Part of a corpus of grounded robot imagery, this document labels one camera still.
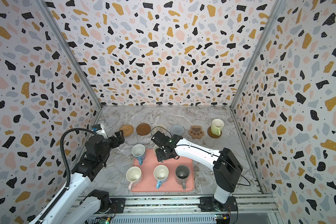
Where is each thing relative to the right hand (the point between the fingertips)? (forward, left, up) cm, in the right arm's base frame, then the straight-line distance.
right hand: (160, 154), depth 81 cm
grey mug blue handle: (+5, +15, -7) cm, 17 cm away
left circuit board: (-31, +26, -11) cm, 42 cm away
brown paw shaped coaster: (+25, -24, -13) cm, 37 cm away
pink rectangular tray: (-8, -7, -12) cm, 16 cm away
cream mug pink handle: (-9, +15, -8) cm, 20 cm away
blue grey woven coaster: (+26, -9, -12) cm, 30 cm away
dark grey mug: (-9, -13, -8) cm, 17 cm away
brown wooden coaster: (+20, -36, -12) cm, 43 cm away
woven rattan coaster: (+25, +28, -11) cm, 39 cm away
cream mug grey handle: (-4, +1, +16) cm, 17 cm away
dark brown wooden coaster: (+25, +17, -11) cm, 32 cm away
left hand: (+7, +23, +13) cm, 28 cm away
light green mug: (+23, -37, -3) cm, 44 cm away
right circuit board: (-29, -33, -12) cm, 46 cm away
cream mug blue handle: (-8, 0, -9) cm, 12 cm away
